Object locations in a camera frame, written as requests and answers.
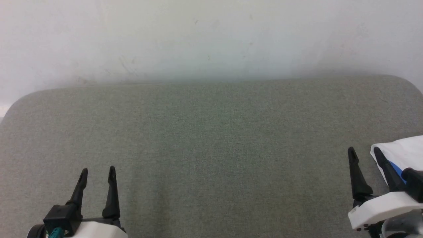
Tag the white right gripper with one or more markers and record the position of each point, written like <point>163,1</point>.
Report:
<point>380,208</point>

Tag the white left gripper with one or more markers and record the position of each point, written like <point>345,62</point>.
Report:
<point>99,231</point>

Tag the blue and white t-shirt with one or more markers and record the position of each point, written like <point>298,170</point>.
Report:
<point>403,152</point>

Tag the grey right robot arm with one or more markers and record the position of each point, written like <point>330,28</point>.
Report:
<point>403,228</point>

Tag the grey fabric sofa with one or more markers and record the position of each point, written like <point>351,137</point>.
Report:
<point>211,148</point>

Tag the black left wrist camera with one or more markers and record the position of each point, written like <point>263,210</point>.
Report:
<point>62,215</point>

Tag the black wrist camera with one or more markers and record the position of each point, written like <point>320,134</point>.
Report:
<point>414,183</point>
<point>62,215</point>

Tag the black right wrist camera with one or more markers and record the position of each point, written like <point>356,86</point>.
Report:
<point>414,183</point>

